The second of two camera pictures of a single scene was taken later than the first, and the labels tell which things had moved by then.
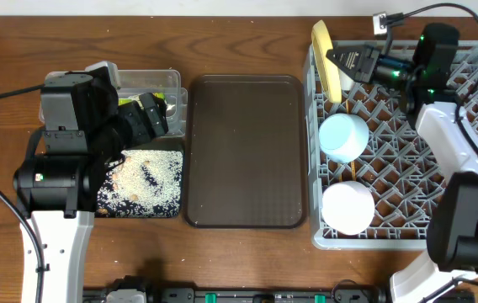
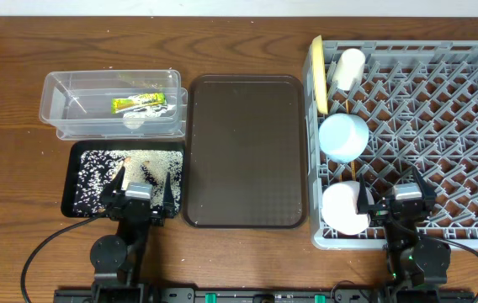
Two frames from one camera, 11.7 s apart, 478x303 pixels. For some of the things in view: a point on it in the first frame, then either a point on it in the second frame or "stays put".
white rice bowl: [347, 208] stays put
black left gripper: [133, 116] -> [114, 194]
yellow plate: [328, 71] -> [319, 74]
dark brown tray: [246, 151] stays put
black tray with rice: [142, 183] stays put
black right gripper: [368, 62] -> [401, 209]
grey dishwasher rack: [397, 167] stays put
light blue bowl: [343, 138] stays put
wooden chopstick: [353, 171] stays put
